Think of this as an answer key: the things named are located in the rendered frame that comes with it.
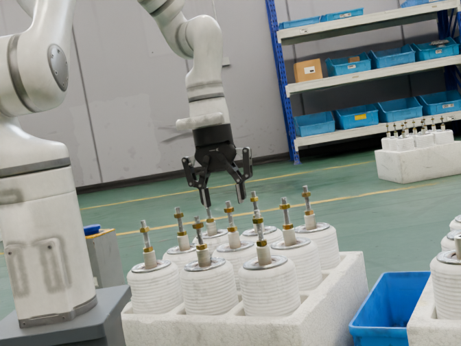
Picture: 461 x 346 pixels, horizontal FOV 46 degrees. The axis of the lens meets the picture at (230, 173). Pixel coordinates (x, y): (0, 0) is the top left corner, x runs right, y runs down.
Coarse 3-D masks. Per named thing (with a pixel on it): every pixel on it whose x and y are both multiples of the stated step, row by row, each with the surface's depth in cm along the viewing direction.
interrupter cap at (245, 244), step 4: (244, 240) 109; (248, 240) 108; (224, 244) 108; (228, 244) 108; (244, 244) 106; (248, 244) 105; (252, 244) 104; (220, 248) 106; (224, 248) 106; (228, 248) 106; (240, 248) 103; (244, 248) 103; (248, 248) 103; (220, 252) 104; (224, 252) 103; (228, 252) 102; (232, 252) 102
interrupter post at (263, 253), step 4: (256, 248) 90; (260, 248) 89; (264, 248) 89; (268, 248) 89; (260, 252) 89; (264, 252) 89; (268, 252) 89; (260, 256) 89; (264, 256) 89; (268, 256) 89; (260, 260) 89; (264, 260) 89; (268, 260) 89; (260, 264) 90; (264, 264) 89
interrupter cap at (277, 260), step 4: (272, 256) 93; (276, 256) 93; (280, 256) 92; (284, 256) 91; (248, 260) 92; (252, 260) 93; (256, 260) 92; (272, 260) 91; (276, 260) 90; (280, 260) 89; (284, 260) 89; (244, 264) 90; (248, 264) 90; (252, 264) 90; (256, 264) 91; (268, 264) 89; (272, 264) 88; (276, 264) 87; (280, 264) 87; (244, 268) 89; (248, 268) 88; (252, 268) 87; (256, 268) 87; (260, 268) 87; (264, 268) 86; (268, 268) 86
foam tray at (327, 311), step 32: (352, 256) 112; (320, 288) 95; (352, 288) 105; (128, 320) 96; (160, 320) 93; (192, 320) 90; (224, 320) 87; (256, 320) 85; (288, 320) 83; (320, 320) 88
